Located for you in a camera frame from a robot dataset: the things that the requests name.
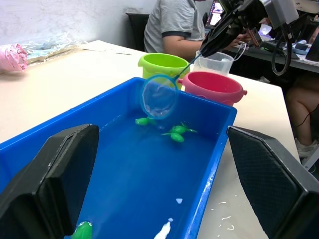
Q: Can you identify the pink crumpled cloth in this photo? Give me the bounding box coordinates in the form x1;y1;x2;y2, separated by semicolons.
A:
0;43;28;74

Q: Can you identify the person in grey shirt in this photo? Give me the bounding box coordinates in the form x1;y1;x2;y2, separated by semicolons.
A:
144;0;252;62

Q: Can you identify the clear plastic packaging bag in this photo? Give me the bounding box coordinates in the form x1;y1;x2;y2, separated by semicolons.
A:
18;37;88;65

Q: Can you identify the black robot wrist cable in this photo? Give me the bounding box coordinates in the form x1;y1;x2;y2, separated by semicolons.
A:
271;23;294;77

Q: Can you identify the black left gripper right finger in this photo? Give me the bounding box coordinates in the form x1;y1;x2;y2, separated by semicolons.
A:
227;125;319;239

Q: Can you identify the blue plastic tub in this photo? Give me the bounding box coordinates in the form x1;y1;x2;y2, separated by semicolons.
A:
0;76;238;239

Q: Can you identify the green toy frog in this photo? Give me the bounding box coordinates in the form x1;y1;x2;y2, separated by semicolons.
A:
71;220;93;239

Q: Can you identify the blue round fishing net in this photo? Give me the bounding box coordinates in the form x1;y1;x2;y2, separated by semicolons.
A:
140;53;204;120

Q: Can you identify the pink plastic bucket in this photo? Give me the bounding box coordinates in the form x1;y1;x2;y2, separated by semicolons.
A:
177;71;248;107

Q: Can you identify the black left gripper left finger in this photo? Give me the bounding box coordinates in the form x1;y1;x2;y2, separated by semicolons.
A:
0;123;100;239

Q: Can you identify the person with bare legs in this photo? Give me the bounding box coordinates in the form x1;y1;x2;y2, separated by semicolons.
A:
285;74;319;160

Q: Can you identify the laptop with lit screen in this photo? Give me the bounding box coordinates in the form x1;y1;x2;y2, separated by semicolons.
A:
208;0;226;27

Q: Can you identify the small green toy fish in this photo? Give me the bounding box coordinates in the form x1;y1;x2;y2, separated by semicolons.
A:
135;117;157;126

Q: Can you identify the black office chair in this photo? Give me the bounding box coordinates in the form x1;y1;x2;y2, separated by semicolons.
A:
126;12;150;52

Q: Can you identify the green plastic bucket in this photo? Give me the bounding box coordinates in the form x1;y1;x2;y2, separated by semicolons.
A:
138;52;190;90

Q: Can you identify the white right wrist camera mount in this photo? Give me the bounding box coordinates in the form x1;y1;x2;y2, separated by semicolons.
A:
259;0;300;30

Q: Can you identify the clear plastic measuring cup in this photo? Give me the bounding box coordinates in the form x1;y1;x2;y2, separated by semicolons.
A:
193;43;248;76

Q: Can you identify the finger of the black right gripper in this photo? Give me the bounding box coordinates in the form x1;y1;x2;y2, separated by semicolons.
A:
200;22;247;57
204;8;244;48

